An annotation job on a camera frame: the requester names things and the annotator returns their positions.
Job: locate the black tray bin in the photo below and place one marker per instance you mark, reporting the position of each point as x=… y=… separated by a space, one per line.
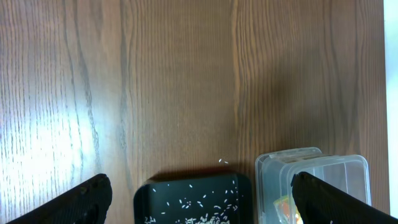
x=192 y=199

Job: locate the yellow green wrapper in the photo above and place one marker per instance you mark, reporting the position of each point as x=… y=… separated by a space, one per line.
x=287 y=211

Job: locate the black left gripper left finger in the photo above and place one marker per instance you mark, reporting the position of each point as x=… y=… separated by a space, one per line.
x=86 y=203

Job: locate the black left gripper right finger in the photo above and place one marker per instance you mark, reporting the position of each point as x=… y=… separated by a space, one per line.
x=320 y=202

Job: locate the pile of white rice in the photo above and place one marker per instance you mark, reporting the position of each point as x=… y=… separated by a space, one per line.
x=202 y=214

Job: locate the clear plastic bin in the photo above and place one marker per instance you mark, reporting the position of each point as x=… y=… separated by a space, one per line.
x=275 y=171

